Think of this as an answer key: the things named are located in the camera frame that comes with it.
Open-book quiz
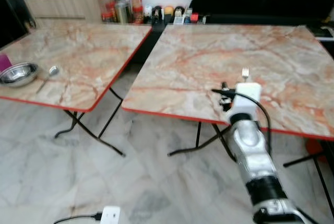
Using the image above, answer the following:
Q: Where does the light wooden sideboard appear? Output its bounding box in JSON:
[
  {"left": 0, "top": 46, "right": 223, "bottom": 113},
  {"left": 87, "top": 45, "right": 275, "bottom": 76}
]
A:
[{"left": 23, "top": 0, "right": 115, "bottom": 26}]

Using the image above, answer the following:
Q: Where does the dark furniture piece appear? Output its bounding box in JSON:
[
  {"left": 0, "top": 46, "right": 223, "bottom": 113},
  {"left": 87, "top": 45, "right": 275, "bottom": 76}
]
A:
[{"left": 0, "top": 0, "right": 35, "bottom": 47}]

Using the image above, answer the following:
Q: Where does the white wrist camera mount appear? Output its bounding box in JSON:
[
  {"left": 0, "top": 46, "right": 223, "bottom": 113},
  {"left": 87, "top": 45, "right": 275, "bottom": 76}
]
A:
[
  {"left": 228, "top": 82, "right": 262, "bottom": 117},
  {"left": 100, "top": 206, "right": 122, "bottom": 224}
]

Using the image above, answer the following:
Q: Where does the red plastic item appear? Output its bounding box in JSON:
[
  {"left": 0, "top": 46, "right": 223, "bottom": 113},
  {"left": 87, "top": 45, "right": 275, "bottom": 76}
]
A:
[{"left": 308, "top": 140, "right": 327, "bottom": 157}]

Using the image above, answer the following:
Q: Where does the small jar red lid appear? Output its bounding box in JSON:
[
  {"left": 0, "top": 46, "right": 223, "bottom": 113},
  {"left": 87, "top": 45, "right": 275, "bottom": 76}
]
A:
[{"left": 133, "top": 6, "right": 145, "bottom": 23}]

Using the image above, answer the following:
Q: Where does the stainless steel bowl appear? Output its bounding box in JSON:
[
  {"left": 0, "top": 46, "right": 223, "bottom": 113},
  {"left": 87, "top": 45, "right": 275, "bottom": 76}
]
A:
[{"left": 0, "top": 62, "right": 40, "bottom": 88}]

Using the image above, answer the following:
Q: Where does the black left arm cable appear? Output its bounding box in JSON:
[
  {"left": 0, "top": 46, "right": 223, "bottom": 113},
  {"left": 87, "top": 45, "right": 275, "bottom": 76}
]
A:
[{"left": 52, "top": 212, "right": 102, "bottom": 224}]

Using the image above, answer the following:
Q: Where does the purple cup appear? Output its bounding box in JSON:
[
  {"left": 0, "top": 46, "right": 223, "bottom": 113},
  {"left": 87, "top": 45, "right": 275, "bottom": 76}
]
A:
[{"left": 0, "top": 54, "right": 11, "bottom": 72}]

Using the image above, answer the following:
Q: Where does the black haired doll figurine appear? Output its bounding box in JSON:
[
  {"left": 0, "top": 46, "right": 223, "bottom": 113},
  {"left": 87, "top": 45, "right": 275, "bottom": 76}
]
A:
[{"left": 152, "top": 6, "right": 163, "bottom": 22}]

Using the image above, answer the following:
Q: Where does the clear jar red lid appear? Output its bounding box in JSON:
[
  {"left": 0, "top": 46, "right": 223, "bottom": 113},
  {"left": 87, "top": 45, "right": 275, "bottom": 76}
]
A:
[{"left": 99, "top": 0, "right": 111, "bottom": 16}]

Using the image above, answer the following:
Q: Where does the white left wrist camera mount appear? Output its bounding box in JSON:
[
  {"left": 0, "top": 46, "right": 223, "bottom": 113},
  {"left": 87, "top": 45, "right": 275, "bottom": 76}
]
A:
[{"left": 100, "top": 206, "right": 122, "bottom": 224}]

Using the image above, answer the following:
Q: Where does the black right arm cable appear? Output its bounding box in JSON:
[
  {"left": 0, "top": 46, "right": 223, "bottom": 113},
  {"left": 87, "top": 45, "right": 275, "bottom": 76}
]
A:
[{"left": 211, "top": 88, "right": 272, "bottom": 149}]

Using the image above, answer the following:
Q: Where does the silver metal spoon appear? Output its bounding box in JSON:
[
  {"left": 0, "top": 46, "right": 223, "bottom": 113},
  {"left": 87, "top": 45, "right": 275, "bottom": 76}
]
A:
[{"left": 35, "top": 65, "right": 59, "bottom": 94}]

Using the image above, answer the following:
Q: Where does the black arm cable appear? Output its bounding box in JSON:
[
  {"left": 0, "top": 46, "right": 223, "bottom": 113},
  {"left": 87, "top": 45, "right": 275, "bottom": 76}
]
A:
[
  {"left": 211, "top": 88, "right": 272, "bottom": 149},
  {"left": 52, "top": 212, "right": 102, "bottom": 224}
]

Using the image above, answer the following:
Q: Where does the golden jar red lid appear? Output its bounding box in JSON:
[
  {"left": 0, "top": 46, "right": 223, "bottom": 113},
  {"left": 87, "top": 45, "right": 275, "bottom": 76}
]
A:
[{"left": 115, "top": 0, "right": 131, "bottom": 23}]

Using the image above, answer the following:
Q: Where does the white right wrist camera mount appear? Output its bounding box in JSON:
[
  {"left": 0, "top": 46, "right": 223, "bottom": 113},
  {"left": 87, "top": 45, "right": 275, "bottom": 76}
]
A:
[{"left": 228, "top": 82, "right": 262, "bottom": 117}]

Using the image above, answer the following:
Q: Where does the marble top folding table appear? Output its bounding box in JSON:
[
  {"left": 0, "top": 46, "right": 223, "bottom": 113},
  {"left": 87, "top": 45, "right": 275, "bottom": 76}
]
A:
[
  {"left": 0, "top": 22, "right": 153, "bottom": 157},
  {"left": 121, "top": 23, "right": 334, "bottom": 214}
]

